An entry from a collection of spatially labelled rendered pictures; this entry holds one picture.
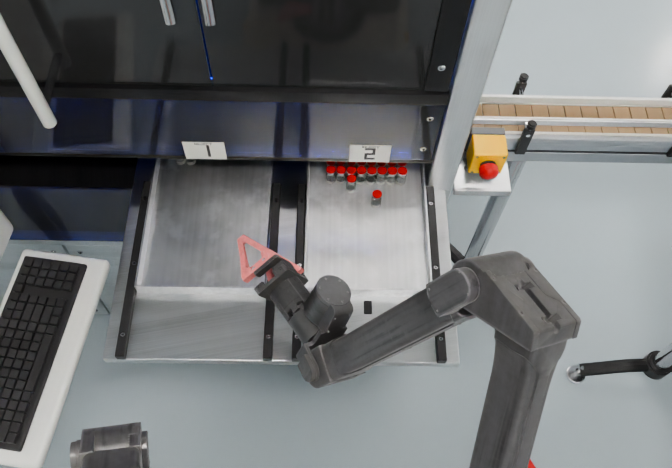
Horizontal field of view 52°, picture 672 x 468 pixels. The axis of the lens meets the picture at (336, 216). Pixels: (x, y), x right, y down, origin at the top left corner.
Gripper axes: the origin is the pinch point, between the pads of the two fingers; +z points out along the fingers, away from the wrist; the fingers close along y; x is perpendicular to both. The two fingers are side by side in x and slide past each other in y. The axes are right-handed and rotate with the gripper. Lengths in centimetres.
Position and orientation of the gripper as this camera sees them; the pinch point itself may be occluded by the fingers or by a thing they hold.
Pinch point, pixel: (255, 247)
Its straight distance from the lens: 119.5
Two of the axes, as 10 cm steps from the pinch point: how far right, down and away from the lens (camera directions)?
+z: -5.8, -7.2, 3.9
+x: -7.6, 6.5, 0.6
